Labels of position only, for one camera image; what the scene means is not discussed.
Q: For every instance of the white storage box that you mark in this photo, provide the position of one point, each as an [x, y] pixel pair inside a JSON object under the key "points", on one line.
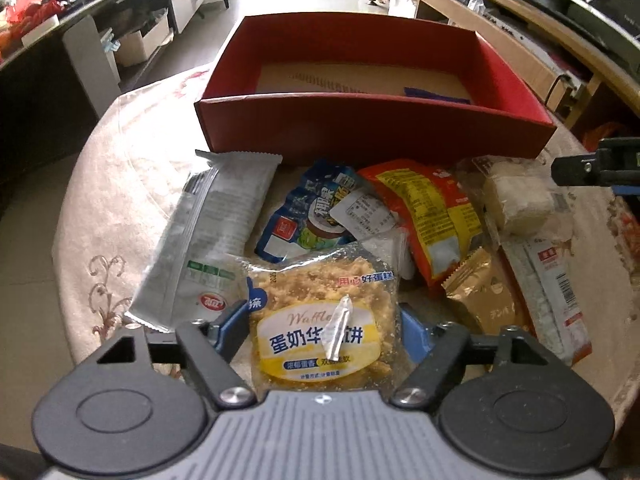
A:
{"points": [[145, 42]]}

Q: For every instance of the black television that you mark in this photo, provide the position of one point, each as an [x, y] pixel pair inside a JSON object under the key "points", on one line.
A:
{"points": [[600, 15]]}

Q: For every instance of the orange yellow snack packet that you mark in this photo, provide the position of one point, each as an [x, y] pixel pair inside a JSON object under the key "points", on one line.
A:
{"points": [[430, 210]]}

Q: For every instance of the white red snack packet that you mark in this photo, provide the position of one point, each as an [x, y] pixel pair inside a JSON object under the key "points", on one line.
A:
{"points": [[550, 290]]}

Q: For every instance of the small gold snack packet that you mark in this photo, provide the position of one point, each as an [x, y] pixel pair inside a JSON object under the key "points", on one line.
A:
{"points": [[480, 290]]}

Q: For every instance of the red cardboard box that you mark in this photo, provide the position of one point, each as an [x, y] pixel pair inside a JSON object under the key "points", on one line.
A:
{"points": [[350, 125]]}

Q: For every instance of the waffle cake packet yellow label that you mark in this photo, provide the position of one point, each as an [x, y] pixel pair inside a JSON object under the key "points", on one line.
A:
{"points": [[310, 330]]}

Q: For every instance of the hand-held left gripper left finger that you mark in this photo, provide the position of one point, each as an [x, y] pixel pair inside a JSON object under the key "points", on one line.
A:
{"points": [[232, 327]]}

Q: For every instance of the wooden television stand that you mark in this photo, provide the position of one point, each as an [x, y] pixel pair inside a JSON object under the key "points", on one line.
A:
{"points": [[537, 67]]}

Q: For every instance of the dark long sideboard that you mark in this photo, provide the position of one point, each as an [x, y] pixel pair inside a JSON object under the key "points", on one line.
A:
{"points": [[35, 100]]}

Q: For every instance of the long grey wafer packet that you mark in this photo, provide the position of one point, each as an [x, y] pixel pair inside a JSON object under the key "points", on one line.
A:
{"points": [[215, 210]]}

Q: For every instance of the beige floral tablecloth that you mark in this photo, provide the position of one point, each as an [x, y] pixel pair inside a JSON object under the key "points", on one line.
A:
{"points": [[125, 200]]}

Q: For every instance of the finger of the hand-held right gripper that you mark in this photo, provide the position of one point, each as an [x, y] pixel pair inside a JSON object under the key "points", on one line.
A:
{"points": [[575, 170]]}

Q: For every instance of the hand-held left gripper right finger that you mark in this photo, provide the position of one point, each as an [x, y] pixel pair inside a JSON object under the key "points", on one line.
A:
{"points": [[412, 332]]}

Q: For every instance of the clear packet with white cake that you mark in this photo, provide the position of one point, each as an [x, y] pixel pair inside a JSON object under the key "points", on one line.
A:
{"points": [[515, 200]]}

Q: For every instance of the grey sideboard door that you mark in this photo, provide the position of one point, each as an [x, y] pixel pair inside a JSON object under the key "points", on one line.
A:
{"points": [[90, 65]]}

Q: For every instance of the white paper bag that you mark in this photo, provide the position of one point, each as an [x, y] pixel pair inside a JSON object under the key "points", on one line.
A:
{"points": [[402, 5]]}

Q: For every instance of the blue snack packet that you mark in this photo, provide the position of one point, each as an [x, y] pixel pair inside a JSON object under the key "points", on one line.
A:
{"points": [[290, 220]]}

